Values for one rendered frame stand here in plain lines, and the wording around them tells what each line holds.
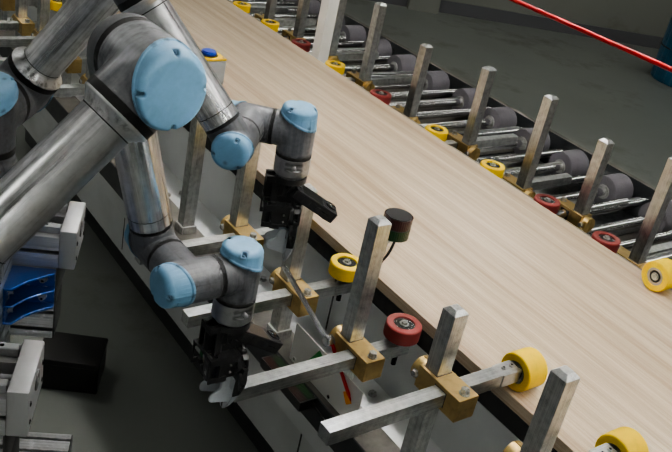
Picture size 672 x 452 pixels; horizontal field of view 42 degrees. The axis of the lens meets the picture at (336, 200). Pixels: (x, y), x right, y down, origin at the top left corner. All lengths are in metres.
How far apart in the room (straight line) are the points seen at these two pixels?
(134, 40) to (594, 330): 1.30
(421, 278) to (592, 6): 7.29
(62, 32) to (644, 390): 1.40
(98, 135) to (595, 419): 1.12
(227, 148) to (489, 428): 0.81
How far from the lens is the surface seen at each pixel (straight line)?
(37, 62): 1.87
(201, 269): 1.47
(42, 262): 1.90
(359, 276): 1.79
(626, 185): 3.20
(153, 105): 1.20
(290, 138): 1.76
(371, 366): 1.83
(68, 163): 1.23
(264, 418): 2.71
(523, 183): 2.90
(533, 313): 2.10
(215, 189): 2.73
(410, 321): 1.91
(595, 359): 2.02
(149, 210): 1.49
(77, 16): 1.81
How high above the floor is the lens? 1.94
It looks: 26 degrees down
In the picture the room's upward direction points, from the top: 12 degrees clockwise
